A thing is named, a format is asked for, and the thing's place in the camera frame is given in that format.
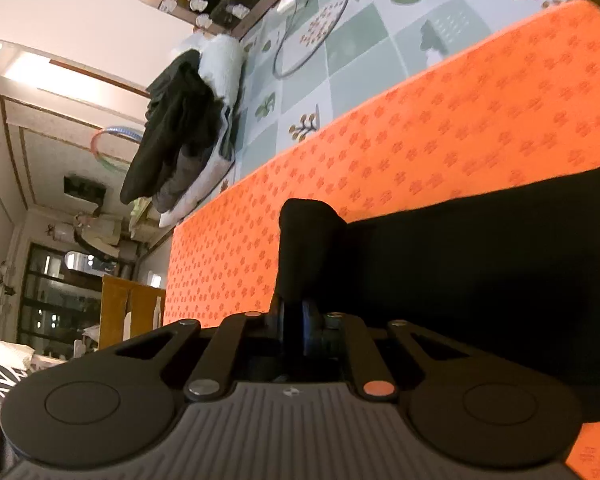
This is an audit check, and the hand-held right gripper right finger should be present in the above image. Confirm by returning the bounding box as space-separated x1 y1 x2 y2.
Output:
302 302 470 400

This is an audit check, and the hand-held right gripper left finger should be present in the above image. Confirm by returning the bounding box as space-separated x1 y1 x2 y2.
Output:
115 305 287 402

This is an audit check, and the black garment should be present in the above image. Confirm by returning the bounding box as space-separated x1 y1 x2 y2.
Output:
270 162 600 423

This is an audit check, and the light grey folded garment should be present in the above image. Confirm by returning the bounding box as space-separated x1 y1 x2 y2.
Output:
157 104 241 229

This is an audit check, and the dark brown folded garment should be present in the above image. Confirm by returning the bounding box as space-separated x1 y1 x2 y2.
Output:
152 145 212 214

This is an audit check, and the black jacket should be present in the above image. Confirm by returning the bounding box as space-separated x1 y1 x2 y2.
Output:
120 50 227 206

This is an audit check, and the orange patterned mat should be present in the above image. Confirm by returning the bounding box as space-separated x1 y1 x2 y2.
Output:
162 0 600 480

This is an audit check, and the dark framed window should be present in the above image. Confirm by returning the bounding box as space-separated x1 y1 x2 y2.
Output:
17 242 104 347

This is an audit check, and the colourful hula hoop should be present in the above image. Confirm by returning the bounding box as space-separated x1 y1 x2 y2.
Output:
91 127 144 172

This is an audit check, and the white fluffy cloth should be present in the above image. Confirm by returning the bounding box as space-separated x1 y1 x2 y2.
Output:
170 32 246 107

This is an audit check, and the leaf patterned tablecloth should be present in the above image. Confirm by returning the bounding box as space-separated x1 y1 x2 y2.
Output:
220 0 588 196

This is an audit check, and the black and white patterned cloth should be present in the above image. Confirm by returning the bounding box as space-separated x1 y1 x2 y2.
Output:
0 337 37 427

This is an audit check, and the grey cable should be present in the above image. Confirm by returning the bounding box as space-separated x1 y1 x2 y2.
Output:
272 0 365 80

